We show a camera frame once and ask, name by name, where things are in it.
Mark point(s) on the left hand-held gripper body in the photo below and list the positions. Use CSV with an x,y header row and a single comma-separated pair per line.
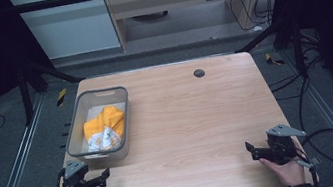
x,y
76,183

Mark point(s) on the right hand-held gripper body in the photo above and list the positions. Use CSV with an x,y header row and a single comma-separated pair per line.
x,y
282,146

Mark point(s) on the yellow patterned cloth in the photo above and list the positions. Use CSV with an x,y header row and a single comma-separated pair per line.
x,y
106,123

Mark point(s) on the grey plastic basket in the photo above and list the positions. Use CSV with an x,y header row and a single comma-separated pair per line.
x,y
122,124

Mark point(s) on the person's right hand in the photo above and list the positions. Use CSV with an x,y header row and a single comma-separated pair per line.
x,y
287,174

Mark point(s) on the yellow black tape strip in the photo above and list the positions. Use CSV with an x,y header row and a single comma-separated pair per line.
x,y
273,59
61,97

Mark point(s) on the grey round table grommet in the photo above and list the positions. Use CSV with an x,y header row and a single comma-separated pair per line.
x,y
199,73

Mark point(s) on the black metal stand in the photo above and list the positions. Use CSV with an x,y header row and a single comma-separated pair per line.
x,y
297,49
24,95

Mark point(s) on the white cabinet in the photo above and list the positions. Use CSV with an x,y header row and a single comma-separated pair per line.
x,y
70,31

